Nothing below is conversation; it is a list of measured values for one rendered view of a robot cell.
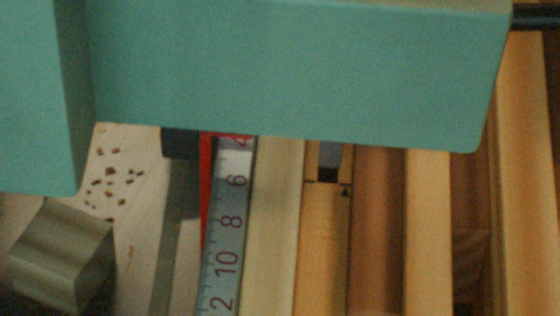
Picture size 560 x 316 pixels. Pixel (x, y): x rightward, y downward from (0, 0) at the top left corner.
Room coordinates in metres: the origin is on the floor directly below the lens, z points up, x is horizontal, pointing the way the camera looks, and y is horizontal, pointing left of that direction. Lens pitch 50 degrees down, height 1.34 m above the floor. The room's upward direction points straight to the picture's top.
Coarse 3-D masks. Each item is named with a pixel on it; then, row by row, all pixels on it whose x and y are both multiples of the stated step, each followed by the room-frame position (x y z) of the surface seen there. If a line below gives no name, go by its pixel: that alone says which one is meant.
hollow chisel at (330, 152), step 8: (320, 144) 0.32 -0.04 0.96; (328, 144) 0.32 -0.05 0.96; (336, 144) 0.32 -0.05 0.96; (320, 152) 0.32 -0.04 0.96; (328, 152) 0.32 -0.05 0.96; (336, 152) 0.32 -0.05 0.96; (320, 160) 0.32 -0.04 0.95; (328, 160) 0.32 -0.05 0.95; (336, 160) 0.32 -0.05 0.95; (336, 168) 0.32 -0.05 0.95
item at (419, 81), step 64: (128, 0) 0.29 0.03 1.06; (192, 0) 0.29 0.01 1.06; (256, 0) 0.29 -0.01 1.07; (320, 0) 0.29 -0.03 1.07; (384, 0) 0.29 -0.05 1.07; (448, 0) 0.29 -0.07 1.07; (128, 64) 0.29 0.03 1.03; (192, 64) 0.29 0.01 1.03; (256, 64) 0.29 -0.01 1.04; (320, 64) 0.29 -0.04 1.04; (384, 64) 0.28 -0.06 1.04; (448, 64) 0.28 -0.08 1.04; (192, 128) 0.29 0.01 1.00; (256, 128) 0.29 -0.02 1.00; (320, 128) 0.29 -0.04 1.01; (384, 128) 0.28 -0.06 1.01; (448, 128) 0.28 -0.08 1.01
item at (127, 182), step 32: (96, 128) 0.46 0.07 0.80; (128, 128) 0.46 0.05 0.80; (160, 128) 0.46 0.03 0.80; (96, 160) 0.44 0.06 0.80; (128, 160) 0.44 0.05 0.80; (160, 160) 0.44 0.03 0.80; (0, 192) 0.42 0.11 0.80; (96, 192) 0.42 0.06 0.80; (128, 192) 0.42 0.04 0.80; (160, 192) 0.42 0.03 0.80; (0, 224) 0.40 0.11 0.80; (128, 224) 0.40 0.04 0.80; (160, 224) 0.40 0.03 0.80; (0, 256) 0.38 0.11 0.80; (128, 256) 0.38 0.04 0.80; (160, 256) 0.38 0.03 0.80; (0, 288) 0.36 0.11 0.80; (128, 288) 0.36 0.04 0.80; (160, 288) 0.36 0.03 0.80
